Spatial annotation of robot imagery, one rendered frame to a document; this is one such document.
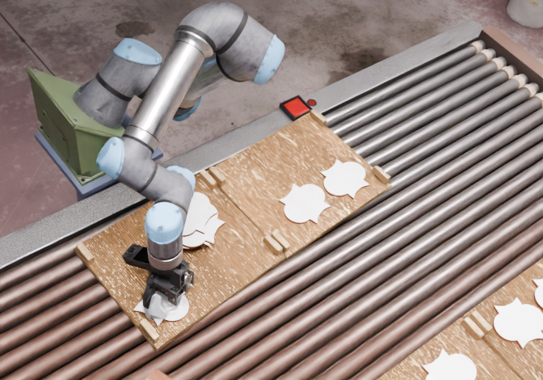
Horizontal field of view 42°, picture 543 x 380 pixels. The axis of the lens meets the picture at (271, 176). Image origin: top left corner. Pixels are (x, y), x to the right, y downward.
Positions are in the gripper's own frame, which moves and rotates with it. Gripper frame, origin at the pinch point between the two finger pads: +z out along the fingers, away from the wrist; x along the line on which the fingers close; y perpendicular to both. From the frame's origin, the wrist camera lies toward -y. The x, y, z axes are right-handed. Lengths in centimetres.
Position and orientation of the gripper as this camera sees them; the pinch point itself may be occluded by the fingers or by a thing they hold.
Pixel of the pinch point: (161, 298)
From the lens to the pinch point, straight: 174.8
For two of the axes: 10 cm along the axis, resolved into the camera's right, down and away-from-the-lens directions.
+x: 5.1, -6.3, 5.8
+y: 8.5, 4.4, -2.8
